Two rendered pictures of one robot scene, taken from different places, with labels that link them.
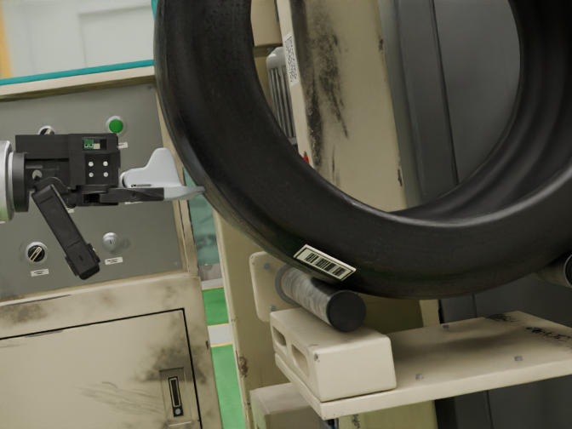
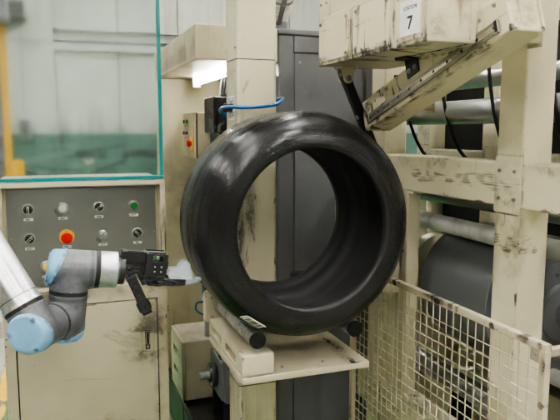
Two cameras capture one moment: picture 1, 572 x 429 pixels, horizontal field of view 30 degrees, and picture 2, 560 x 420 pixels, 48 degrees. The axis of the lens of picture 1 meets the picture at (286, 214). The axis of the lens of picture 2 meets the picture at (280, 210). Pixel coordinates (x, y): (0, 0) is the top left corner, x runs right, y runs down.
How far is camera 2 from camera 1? 0.56 m
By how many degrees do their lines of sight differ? 12
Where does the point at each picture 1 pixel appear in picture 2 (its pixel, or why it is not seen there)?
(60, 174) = (140, 269)
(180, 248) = not seen: hidden behind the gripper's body
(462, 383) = (300, 372)
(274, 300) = (212, 313)
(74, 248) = (142, 302)
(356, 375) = (258, 367)
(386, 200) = (267, 271)
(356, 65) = (262, 209)
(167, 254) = not seen: hidden behind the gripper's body
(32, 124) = (92, 200)
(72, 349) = (100, 313)
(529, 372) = (327, 369)
